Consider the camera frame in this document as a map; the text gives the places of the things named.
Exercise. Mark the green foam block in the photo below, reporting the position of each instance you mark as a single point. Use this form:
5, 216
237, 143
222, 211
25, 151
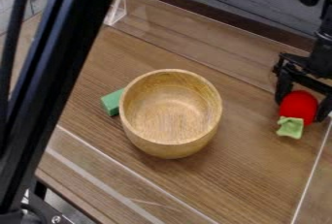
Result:
110, 102

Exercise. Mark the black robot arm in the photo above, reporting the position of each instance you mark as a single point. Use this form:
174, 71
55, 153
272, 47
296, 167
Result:
37, 82

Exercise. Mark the wooden bowl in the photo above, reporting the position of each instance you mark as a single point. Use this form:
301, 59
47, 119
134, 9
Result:
170, 111

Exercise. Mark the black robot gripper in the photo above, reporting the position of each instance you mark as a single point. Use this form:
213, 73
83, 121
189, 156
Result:
304, 70

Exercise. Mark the red plush strawberry green leaves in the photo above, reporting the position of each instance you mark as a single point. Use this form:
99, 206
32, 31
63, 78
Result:
296, 114

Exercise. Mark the black table leg bracket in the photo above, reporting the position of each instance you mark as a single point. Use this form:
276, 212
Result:
44, 211

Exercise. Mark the clear acrylic corner bracket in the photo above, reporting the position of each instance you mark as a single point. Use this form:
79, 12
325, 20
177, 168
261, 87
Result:
115, 13

